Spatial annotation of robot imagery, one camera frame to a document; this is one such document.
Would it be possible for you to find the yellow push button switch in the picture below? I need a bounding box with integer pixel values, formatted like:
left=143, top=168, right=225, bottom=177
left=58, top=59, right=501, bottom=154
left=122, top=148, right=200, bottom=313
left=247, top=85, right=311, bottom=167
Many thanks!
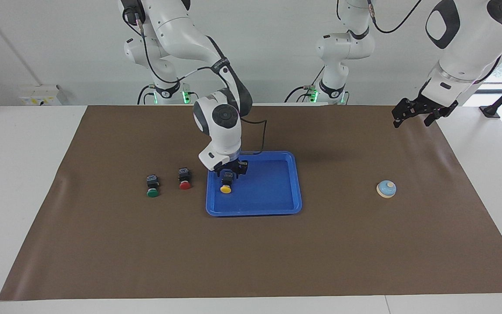
left=219, top=171, right=234, bottom=194

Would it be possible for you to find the red push button switch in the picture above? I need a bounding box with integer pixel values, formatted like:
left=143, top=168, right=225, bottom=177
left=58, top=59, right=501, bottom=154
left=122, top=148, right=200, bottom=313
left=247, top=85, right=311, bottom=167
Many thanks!
left=178, top=167, right=193, bottom=190

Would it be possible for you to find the green push button switch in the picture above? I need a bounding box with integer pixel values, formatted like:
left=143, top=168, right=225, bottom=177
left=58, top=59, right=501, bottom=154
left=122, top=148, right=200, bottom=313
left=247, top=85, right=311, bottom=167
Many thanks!
left=146, top=174, right=161, bottom=198

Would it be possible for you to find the blue plastic tray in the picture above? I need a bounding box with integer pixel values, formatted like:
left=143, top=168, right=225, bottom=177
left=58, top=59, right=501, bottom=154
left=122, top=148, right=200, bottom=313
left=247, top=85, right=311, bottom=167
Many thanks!
left=206, top=151, right=302, bottom=217

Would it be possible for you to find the brown table mat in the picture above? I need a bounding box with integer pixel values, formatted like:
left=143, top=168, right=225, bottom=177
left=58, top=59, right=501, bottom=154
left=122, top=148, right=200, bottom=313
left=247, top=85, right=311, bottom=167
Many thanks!
left=0, top=105, right=502, bottom=301

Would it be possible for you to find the white power box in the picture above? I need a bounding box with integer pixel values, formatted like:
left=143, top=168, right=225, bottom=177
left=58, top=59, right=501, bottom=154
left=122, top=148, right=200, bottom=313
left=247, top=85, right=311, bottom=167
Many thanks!
left=19, top=85, right=63, bottom=106

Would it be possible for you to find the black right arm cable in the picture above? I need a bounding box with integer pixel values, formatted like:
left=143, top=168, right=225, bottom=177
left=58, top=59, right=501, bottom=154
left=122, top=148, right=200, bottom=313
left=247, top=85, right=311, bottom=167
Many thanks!
left=122, top=7, right=268, bottom=155

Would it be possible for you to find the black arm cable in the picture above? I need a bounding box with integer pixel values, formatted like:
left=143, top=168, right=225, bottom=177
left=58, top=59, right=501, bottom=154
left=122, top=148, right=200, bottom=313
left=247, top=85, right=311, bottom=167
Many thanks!
left=122, top=7, right=268, bottom=155
left=366, top=0, right=422, bottom=34

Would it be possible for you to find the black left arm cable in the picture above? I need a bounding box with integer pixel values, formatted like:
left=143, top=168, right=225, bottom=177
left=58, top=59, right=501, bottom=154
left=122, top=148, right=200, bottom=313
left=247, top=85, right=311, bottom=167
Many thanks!
left=366, top=0, right=422, bottom=34

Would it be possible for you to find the black left base cable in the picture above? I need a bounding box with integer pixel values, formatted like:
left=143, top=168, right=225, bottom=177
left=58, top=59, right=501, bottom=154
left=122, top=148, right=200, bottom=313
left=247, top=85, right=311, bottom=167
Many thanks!
left=284, top=65, right=326, bottom=103

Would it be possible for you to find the black base cable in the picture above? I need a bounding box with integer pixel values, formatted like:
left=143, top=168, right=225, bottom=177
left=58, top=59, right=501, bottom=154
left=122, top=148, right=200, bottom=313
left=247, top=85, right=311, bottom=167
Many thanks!
left=284, top=65, right=326, bottom=103
left=137, top=84, right=156, bottom=105

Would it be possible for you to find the black right base cable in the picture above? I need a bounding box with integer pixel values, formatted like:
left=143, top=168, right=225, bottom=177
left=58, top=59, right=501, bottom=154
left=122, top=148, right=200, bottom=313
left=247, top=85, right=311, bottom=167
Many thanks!
left=137, top=84, right=156, bottom=105

